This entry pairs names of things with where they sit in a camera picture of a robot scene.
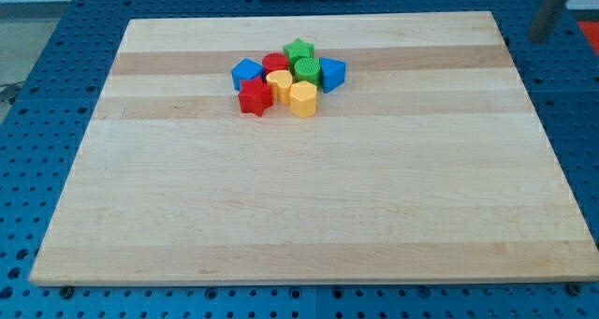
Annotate yellow pentagon block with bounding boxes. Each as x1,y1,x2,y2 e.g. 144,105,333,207
289,80,317,118

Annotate green star block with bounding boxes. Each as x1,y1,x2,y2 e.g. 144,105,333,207
283,38,314,68

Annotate blue cube block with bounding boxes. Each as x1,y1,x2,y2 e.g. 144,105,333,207
231,58,264,91

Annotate red cylinder block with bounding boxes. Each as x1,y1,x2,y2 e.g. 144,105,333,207
261,52,289,76

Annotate wooden board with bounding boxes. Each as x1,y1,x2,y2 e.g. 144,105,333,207
29,11,598,286

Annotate blue triangle block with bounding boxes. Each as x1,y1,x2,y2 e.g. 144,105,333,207
319,57,346,94

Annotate red star block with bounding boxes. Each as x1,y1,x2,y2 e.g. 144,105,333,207
238,76,272,117

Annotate green cylinder block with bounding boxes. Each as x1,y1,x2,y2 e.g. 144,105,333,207
294,57,321,87

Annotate yellow heart block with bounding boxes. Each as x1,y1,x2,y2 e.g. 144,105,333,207
266,70,294,105

